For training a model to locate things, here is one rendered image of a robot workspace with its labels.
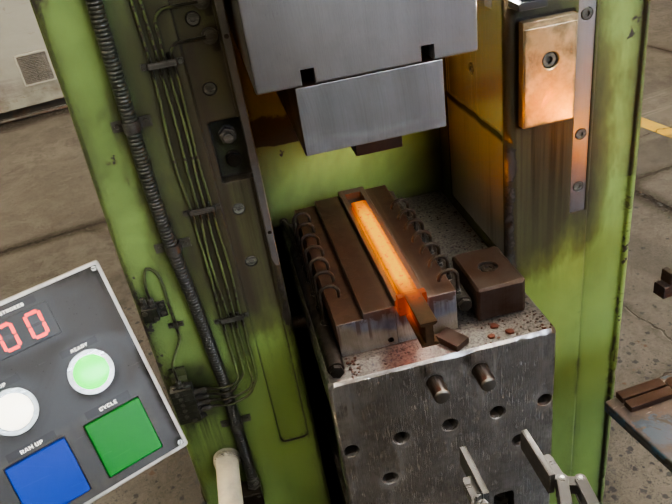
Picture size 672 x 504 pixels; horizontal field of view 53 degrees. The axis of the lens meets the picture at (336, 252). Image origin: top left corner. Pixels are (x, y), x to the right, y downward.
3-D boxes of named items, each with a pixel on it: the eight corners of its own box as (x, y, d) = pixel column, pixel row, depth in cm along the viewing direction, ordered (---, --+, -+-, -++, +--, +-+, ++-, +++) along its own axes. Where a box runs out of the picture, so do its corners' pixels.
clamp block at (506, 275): (526, 311, 114) (527, 279, 110) (478, 323, 113) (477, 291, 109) (497, 274, 124) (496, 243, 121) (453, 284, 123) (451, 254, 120)
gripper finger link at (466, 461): (490, 510, 74) (483, 512, 74) (466, 462, 80) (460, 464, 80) (489, 492, 73) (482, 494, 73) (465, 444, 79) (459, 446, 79)
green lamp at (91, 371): (113, 387, 88) (103, 362, 86) (77, 396, 87) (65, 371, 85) (115, 372, 90) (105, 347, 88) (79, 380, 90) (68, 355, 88)
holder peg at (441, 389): (451, 402, 106) (450, 389, 105) (435, 406, 106) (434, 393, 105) (442, 385, 110) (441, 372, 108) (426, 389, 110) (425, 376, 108)
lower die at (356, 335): (458, 328, 112) (455, 286, 108) (341, 357, 110) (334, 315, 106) (388, 216, 148) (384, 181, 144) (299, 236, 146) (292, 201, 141)
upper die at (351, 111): (446, 126, 94) (443, 58, 89) (306, 156, 92) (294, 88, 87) (370, 54, 130) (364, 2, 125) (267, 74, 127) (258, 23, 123)
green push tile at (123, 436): (163, 446, 90) (138, 396, 89) (110, 478, 86) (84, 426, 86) (160, 444, 92) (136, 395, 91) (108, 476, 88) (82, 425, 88)
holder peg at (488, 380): (497, 390, 107) (497, 377, 106) (481, 394, 107) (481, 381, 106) (487, 373, 111) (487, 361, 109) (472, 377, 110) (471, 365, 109)
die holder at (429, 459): (550, 509, 132) (557, 328, 109) (361, 562, 128) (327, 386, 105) (449, 338, 179) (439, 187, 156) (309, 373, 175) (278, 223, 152)
